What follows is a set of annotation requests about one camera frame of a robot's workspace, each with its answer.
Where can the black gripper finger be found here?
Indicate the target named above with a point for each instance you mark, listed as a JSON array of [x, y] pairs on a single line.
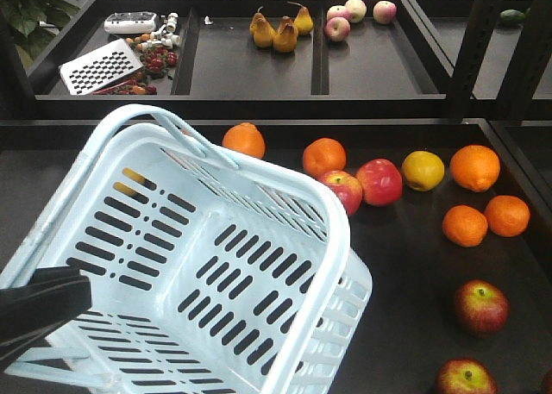
[[50, 299], [17, 348]]

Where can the white electronic scale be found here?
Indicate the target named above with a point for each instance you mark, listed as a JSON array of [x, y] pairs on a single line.
[[130, 22]]

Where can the orange behind apples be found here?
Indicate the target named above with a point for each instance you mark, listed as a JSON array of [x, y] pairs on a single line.
[[323, 155]]

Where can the pile of cherry tomatoes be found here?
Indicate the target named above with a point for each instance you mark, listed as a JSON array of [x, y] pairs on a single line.
[[158, 57]]

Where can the red apple front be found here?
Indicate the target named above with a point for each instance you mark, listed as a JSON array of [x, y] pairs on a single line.
[[465, 375]]

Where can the small orange right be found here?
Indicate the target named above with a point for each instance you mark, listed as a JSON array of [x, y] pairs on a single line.
[[507, 216]]

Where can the yellow apple front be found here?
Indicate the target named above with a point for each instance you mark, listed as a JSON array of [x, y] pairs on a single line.
[[127, 186]]

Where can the brown pear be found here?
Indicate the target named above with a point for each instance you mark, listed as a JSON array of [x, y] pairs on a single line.
[[256, 17], [286, 38], [303, 20], [263, 33]]

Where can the large orange right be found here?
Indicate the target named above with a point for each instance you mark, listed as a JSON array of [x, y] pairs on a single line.
[[475, 167]]

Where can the small orange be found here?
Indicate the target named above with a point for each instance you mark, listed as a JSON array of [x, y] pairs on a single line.
[[507, 216], [465, 226]]

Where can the orange back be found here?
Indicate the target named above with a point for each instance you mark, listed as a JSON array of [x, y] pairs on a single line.
[[245, 138]]

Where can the black wood produce display table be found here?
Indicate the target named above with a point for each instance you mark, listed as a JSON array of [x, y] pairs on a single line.
[[409, 328]]

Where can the pink peach apple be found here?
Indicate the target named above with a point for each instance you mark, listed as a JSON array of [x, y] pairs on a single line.
[[384, 12], [357, 10], [337, 29]]

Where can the light blue plastic basket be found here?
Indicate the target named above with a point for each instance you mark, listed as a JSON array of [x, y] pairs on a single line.
[[224, 274]]

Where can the red apple middle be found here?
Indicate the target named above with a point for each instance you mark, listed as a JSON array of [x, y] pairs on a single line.
[[481, 308]]

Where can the white perforated grater board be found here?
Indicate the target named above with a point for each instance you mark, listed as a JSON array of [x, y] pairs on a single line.
[[99, 68]]

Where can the pink red apple left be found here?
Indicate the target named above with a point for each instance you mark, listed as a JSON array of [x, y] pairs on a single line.
[[346, 187]]

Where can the green avocado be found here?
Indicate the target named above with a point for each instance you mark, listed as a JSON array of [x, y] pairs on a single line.
[[511, 17]]

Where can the green potted plant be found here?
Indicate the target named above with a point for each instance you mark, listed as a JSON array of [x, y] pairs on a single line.
[[34, 23]]

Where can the pink red apple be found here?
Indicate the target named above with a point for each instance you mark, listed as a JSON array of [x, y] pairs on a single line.
[[346, 187], [381, 182]]

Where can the black rear display shelf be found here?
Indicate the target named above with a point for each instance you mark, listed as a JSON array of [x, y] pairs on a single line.
[[379, 71]]

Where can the yellow orange fruit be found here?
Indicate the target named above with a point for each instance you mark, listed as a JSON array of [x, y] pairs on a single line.
[[423, 170]]

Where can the black upright shelf post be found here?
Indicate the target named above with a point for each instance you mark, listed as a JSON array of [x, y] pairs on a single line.
[[480, 25], [528, 62]]

